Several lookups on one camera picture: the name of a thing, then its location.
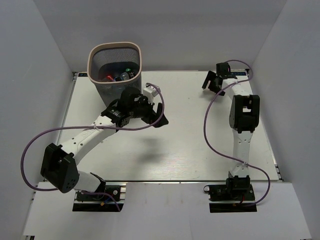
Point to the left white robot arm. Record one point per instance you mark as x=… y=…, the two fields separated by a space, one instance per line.
x=59 y=165

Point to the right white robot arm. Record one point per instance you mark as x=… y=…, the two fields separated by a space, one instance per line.
x=244 y=117

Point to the clear bottle black label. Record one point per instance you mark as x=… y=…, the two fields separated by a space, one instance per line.
x=126 y=77

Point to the grey mesh waste bin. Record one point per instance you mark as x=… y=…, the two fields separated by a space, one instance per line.
x=113 y=59

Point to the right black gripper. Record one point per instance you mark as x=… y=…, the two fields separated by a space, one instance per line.
x=211 y=76

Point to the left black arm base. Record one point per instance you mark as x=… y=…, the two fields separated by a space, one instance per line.
x=111 y=202

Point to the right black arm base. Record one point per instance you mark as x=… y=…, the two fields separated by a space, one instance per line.
x=225 y=200

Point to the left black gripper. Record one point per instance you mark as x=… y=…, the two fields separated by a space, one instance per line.
x=152 y=114

